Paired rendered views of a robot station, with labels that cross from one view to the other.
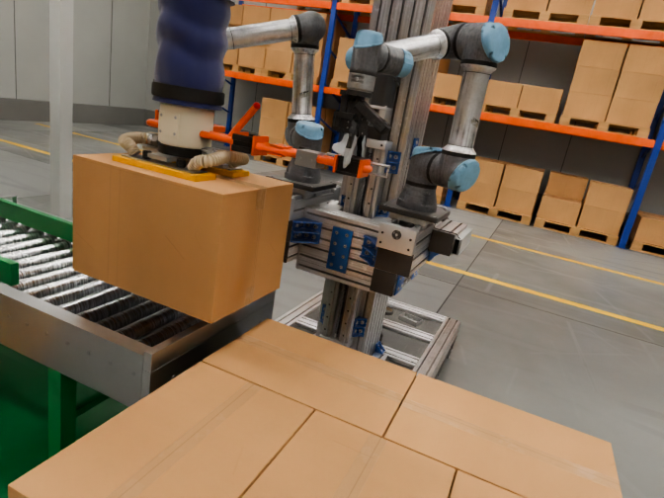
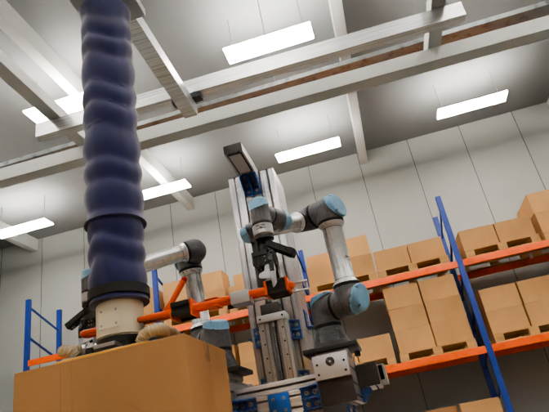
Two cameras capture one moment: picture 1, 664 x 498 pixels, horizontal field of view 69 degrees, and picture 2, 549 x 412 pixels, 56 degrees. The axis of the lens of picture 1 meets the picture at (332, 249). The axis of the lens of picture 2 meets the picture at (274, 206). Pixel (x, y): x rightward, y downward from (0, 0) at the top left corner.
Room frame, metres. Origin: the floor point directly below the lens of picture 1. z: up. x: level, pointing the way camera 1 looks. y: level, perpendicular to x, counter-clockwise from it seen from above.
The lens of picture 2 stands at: (-0.34, 0.34, 0.70)
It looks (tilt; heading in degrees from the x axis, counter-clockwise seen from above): 25 degrees up; 347
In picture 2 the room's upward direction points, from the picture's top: 11 degrees counter-clockwise
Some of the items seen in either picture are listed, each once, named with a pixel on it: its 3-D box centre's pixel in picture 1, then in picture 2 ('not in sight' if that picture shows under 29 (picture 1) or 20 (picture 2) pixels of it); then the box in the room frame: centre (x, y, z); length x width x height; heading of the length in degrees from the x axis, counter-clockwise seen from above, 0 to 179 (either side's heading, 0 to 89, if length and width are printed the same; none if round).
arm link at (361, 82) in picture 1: (360, 83); (262, 231); (1.40, 0.00, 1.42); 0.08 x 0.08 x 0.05
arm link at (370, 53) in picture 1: (367, 53); (260, 212); (1.40, 0.00, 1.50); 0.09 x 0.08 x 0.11; 130
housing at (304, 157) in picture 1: (310, 158); (242, 298); (1.44, 0.11, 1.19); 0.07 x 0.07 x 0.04; 68
